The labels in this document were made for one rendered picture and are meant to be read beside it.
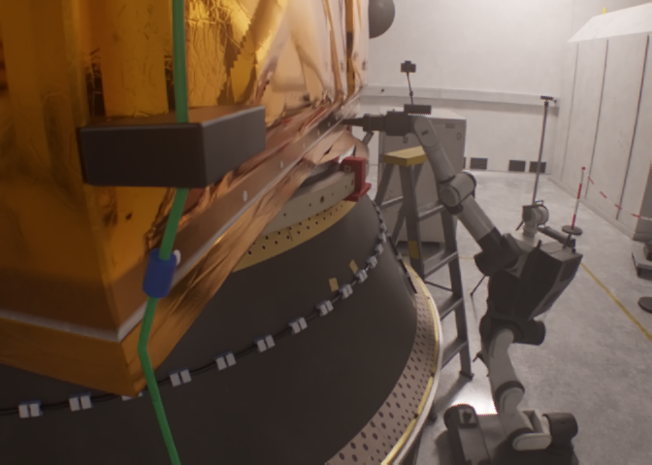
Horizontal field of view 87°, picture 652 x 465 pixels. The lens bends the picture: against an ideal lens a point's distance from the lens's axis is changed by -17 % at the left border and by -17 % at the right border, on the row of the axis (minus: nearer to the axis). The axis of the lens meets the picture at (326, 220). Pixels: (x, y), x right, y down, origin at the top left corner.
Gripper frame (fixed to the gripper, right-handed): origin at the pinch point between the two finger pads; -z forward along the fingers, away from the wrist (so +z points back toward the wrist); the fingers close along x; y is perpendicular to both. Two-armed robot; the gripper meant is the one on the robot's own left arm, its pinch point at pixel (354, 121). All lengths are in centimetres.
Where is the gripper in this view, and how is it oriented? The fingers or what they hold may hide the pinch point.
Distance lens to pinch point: 144.9
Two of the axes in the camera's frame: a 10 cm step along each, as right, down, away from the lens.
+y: 0.0, 9.4, 3.5
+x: -1.5, 3.4, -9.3
